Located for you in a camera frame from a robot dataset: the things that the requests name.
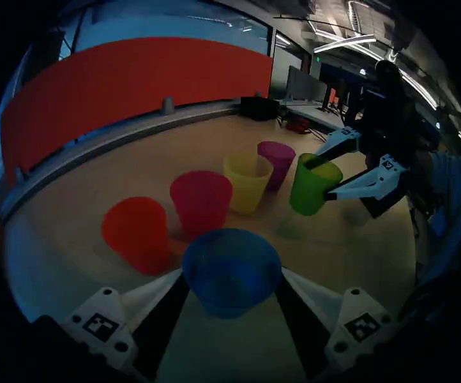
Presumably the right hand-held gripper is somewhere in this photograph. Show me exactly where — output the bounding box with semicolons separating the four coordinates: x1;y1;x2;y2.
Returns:
313;59;425;219

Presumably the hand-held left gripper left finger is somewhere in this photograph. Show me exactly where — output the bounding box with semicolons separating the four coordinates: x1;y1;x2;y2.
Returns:
34;270;192;383

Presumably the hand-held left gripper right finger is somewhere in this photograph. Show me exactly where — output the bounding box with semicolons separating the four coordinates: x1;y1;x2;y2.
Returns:
279;266;400;383

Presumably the green plastic cup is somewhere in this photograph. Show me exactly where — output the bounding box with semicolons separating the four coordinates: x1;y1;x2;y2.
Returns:
289;153;344;217

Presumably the blue plastic cup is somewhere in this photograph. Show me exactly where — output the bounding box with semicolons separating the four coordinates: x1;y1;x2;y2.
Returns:
181;228;283;320

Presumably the person's right forearm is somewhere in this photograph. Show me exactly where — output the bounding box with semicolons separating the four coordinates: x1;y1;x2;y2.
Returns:
423;151;461;256

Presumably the red plastic cup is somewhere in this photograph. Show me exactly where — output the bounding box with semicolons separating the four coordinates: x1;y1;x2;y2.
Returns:
101;196;172;276

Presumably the purple plastic cup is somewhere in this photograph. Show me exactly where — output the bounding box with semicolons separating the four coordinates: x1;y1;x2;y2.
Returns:
257;140;297;192

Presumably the stack of black towels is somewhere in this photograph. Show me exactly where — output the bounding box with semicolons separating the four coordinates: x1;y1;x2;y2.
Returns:
239;95;280;122

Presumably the yellow plastic cup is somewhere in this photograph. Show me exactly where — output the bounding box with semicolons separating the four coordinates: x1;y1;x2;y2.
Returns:
222;153;275;216

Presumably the pink plastic cup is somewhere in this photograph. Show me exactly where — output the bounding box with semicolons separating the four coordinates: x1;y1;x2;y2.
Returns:
169;170;234;241

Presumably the red desk screen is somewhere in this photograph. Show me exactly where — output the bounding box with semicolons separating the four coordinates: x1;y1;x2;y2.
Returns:
0;37;275;189

